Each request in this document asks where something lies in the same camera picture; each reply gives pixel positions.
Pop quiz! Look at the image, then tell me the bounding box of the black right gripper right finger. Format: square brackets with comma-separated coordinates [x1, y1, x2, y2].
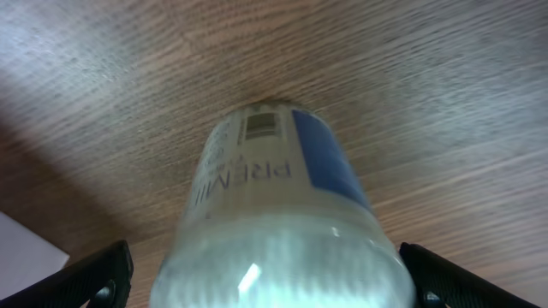
[399, 242, 538, 308]

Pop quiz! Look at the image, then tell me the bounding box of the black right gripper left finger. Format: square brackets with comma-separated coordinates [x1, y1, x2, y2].
[1, 240, 134, 308]

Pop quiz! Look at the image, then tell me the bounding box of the white cardboard box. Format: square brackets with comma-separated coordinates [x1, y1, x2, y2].
[0, 213, 69, 299]

